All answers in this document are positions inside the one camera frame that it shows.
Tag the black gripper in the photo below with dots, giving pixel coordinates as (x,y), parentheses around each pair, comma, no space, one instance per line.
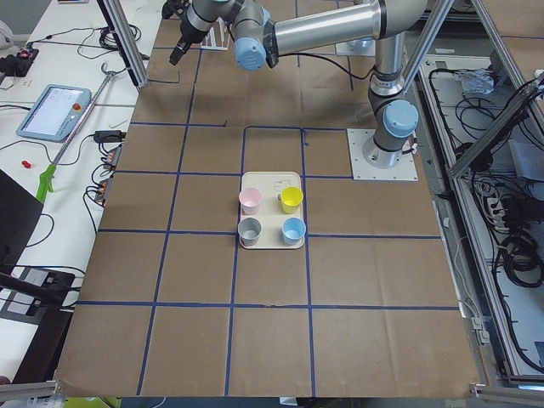
(187,34)

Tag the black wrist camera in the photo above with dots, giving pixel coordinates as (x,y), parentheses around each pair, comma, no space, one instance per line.
(173,7)

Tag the yellow plastic cup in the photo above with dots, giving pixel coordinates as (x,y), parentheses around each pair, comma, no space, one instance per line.
(291,199)

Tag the pink plastic cup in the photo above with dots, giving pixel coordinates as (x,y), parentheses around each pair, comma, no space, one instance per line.
(250,199)

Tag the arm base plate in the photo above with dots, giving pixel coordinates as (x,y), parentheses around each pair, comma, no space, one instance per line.
(369,163)

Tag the green handled reach grabber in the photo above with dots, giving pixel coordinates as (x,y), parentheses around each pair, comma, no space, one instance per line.
(45,178)

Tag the grey plastic cup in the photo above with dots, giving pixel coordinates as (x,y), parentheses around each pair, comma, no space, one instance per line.
(249,230)

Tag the aluminium frame post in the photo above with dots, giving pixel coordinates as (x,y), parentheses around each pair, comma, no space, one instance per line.
(117,22)

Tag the white wire cup rack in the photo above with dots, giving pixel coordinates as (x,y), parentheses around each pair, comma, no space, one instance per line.
(218,38)

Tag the black power adapter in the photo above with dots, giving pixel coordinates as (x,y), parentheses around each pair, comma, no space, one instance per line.
(109,136)

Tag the cream plastic tray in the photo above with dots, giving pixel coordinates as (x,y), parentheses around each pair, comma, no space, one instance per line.
(270,213)

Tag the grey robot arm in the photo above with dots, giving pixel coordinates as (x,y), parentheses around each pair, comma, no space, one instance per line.
(259,40)

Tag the blue teach pendant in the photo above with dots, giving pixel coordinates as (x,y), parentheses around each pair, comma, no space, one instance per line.
(55,114)

